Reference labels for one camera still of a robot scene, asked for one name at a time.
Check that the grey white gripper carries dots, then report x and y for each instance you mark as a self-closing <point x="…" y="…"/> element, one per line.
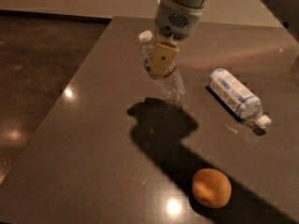
<point x="175" y="22"/>

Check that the clear water bottle red label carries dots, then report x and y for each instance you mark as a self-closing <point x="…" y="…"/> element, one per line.
<point x="158" y="58"/>

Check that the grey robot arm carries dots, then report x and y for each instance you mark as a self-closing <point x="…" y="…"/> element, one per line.
<point x="240" y="33"/>

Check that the lying bottle blue white label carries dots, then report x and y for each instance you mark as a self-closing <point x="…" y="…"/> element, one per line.
<point x="244" y="103"/>

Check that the orange fruit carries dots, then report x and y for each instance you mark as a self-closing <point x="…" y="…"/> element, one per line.
<point x="211" y="188"/>

